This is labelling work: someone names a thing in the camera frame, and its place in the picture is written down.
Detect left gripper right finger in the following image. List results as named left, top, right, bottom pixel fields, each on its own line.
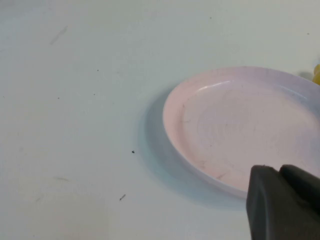
left=278, top=164, right=320, bottom=240

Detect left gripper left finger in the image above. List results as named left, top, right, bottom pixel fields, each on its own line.
left=246, top=164, right=295, bottom=240

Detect yellow banana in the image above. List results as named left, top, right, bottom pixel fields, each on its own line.
left=311, top=63, right=320, bottom=86

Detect pink round plate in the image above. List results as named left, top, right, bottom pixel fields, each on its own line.
left=162, top=65, right=320, bottom=200

